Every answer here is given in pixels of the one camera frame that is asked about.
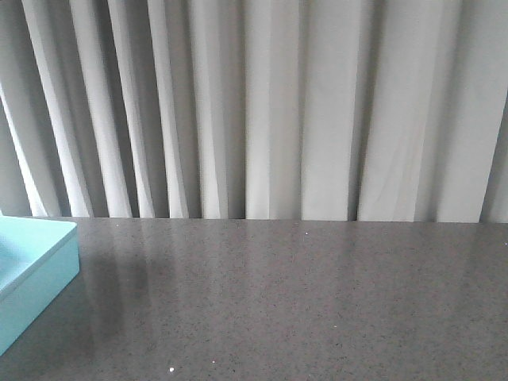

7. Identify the light blue plastic box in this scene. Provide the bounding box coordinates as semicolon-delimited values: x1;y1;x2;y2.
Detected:
1;216;80;353

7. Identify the white pleated curtain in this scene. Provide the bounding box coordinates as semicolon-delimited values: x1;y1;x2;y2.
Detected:
1;1;507;223

